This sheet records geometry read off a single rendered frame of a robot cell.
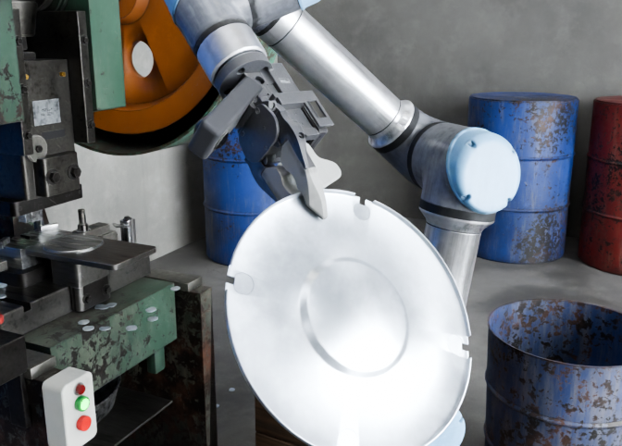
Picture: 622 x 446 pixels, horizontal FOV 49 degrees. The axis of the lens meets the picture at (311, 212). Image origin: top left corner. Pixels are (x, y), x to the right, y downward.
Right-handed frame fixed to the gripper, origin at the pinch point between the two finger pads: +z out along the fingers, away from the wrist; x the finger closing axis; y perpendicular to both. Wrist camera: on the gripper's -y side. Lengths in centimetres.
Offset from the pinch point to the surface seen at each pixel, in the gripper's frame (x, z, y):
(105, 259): 70, -33, 12
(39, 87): 58, -69, 9
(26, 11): 50, -82, 9
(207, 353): 97, -14, 40
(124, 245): 74, -37, 20
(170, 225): 258, -132, 155
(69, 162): 69, -57, 14
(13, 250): 85, -47, 2
